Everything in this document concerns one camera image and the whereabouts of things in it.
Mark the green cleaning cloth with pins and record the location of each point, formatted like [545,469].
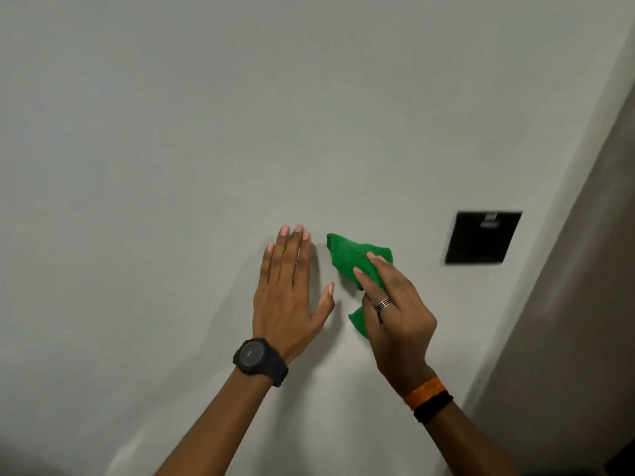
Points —
[350,257]

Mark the person's left forearm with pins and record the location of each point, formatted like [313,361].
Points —
[223,426]

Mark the orange wristband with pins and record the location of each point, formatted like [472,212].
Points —
[424,393]

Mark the person's right thumb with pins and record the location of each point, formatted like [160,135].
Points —
[369,319]

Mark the black wrist watch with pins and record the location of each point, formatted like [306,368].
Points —
[259,360]

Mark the person's left hand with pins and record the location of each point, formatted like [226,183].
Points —
[283,312]

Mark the person's right hand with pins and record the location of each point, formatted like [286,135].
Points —
[399,337]

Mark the person's right middle finger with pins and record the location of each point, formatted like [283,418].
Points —
[389,272]

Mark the person's left middle finger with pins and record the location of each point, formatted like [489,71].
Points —
[292,255]

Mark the black wall switch plate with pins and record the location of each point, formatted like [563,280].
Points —
[481,238]

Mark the black wristband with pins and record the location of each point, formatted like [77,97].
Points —
[433,407]

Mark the person's left thumb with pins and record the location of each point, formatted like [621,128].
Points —
[325,303]

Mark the person's left little finger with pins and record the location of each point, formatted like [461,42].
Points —
[266,267]

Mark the person's right forearm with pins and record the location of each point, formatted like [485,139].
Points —
[466,443]

